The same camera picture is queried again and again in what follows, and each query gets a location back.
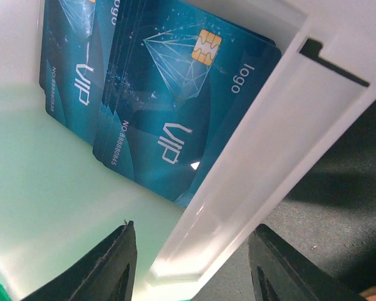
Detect white bin with blue cards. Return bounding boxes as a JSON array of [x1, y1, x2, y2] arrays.
[[0, 1, 376, 300]]

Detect blue vip card stack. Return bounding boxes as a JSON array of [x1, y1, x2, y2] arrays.
[[39, 1, 125, 144], [93, 1, 281, 208]]

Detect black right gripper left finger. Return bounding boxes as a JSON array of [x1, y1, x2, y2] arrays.
[[24, 221, 137, 300]]

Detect blue VIP card front stack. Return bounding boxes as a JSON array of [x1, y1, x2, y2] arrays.
[[93, 1, 281, 208]]

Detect blue VIP card rear stack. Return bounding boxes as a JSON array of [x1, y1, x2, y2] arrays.
[[39, 1, 125, 144]]

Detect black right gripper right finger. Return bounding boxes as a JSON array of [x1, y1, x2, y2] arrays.
[[248, 224, 364, 301]]

